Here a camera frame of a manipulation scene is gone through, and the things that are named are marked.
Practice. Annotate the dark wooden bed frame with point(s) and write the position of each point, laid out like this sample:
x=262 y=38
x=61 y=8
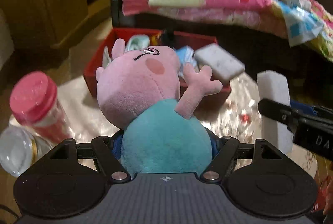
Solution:
x=257 y=50

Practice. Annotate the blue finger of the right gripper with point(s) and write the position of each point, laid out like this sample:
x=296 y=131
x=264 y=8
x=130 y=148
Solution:
x=305 y=108
x=294 y=119

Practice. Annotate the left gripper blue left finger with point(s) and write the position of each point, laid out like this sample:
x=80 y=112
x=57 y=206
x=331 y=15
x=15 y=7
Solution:
x=116 y=144

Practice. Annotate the grey white sponge block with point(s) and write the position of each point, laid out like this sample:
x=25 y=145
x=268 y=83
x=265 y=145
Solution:
x=224 y=65

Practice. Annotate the white green towel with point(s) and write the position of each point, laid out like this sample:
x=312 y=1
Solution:
x=136 y=42

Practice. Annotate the blue face mask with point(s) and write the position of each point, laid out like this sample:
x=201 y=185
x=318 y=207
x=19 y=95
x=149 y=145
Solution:
x=186 y=55

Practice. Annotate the red tissue box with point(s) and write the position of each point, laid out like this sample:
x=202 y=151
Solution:
x=322 y=210

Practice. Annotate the pink lid plastic jar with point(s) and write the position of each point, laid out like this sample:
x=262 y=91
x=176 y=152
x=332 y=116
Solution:
x=34 y=103

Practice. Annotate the clear glass jar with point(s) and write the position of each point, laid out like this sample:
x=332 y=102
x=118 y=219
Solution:
x=20 y=149

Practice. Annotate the rainbow knitted soft toy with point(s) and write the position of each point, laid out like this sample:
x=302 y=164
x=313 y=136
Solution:
x=164 y=38

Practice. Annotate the red rectangular storage box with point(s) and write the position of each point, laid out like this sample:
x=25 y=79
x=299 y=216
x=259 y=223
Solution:
x=150 y=72

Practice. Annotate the floral beige table cloth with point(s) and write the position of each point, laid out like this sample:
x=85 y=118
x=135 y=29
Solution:
x=237 y=117

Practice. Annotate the blue checkered cloth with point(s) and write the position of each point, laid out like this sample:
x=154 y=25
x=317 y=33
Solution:
x=302 y=26

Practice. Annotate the pink pig plush toy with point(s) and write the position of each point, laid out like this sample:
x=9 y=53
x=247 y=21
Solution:
x=164 y=137

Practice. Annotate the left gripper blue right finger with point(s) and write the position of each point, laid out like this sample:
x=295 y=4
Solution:
x=215 y=143

